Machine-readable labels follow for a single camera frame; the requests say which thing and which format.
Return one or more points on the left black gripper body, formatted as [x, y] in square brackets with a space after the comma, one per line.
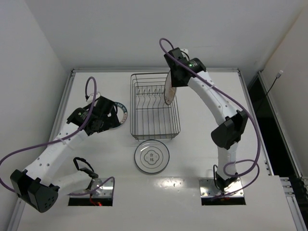
[111, 115]

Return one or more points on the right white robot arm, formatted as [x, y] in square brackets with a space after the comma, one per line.
[231, 122]

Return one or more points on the wire dish rack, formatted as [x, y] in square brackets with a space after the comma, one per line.
[150, 116]

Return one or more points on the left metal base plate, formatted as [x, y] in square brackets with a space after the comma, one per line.
[100, 187]

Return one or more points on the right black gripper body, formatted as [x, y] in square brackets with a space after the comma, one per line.
[176, 82]

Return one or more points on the orange sunburst plate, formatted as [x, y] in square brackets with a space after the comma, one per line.
[169, 90]

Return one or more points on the green rimmed lettered plate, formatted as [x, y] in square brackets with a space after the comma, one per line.
[125, 113]

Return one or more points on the metal base plate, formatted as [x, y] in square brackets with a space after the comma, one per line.
[209, 190]
[100, 187]

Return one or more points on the white plate dark rim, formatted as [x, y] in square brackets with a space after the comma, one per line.
[151, 157]

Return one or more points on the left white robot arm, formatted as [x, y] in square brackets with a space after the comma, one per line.
[36, 185]

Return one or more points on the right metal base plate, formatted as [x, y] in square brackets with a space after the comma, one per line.
[209, 190]

